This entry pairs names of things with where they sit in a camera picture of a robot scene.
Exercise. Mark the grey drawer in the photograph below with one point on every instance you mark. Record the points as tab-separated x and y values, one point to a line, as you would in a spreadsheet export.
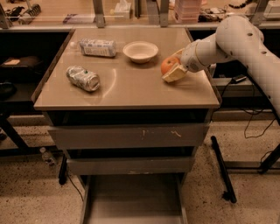
81	129
131	161

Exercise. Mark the black power adapter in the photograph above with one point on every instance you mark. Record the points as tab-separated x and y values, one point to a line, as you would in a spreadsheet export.
237	79

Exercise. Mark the open bottom drawer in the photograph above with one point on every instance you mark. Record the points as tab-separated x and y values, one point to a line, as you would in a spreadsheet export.
133	199

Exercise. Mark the top grey drawer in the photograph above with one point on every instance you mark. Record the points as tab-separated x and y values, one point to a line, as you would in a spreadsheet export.
81	129

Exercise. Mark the white paper bowl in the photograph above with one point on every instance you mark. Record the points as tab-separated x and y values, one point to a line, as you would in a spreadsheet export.
140	51

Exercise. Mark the clear plastic water bottle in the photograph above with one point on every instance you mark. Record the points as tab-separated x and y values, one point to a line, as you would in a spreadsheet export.
95	47

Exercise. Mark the white tissue box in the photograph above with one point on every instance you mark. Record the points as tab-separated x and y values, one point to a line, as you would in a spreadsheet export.
122	9

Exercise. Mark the crushed silver can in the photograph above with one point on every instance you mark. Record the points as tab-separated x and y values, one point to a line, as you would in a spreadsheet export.
83	78

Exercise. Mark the grey drawer cabinet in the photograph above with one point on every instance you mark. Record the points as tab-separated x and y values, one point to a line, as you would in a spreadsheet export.
124	85

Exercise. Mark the pink stacked trays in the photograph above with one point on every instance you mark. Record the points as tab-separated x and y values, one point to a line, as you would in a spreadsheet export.
187	11

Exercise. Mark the small bottle on floor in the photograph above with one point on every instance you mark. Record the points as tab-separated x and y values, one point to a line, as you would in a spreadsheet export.
47	156

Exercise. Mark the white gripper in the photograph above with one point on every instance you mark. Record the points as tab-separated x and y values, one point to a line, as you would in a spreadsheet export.
189	60

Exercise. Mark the middle grey drawer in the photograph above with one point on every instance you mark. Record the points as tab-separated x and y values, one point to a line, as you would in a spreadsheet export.
131	161

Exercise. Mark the orange fruit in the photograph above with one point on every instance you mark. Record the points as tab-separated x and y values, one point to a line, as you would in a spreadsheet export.
168	63

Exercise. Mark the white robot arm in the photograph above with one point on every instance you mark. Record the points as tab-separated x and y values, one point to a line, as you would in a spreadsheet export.
235	39

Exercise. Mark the black table leg bar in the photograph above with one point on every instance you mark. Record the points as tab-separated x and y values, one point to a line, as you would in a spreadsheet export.
229	194

